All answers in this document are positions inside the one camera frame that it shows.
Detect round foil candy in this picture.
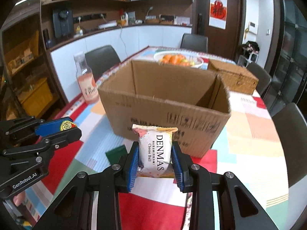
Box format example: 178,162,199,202
60,120,77,131

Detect dark green snack packet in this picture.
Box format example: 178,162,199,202
106,145,127,165

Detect white cheese ball packet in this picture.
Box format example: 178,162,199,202
132,124,178,178

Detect person left hand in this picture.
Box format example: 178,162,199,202
13,191,26,207

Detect pink juice bottle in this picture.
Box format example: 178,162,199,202
74,51,100,104

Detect colourful patterned tablecloth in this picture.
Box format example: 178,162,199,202
22,46,290,230

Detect brown cardboard box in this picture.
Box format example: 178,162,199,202
98,60,231,158

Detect dark chair left side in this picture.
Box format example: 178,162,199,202
85,45,121,81

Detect woven wicker basket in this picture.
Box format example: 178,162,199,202
207,60,259,95

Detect white fruit basket with oranges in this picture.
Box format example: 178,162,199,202
153,50,204,68

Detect dark chair near right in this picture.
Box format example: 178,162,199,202
272,103,307,187

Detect white long counter cabinet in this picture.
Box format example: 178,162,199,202
50,24,192,102

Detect black water dispenser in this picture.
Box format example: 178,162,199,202
53,9,74,38

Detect dark chair far right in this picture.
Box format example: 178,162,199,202
247,62,272,97

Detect dark chair at far end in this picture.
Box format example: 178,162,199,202
180,33,208,53

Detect dark wooden door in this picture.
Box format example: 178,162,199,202
195,0,246,60

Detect black glass cabinet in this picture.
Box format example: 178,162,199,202
264,0,306,116

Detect red fu door poster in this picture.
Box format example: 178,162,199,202
209,0,227,30

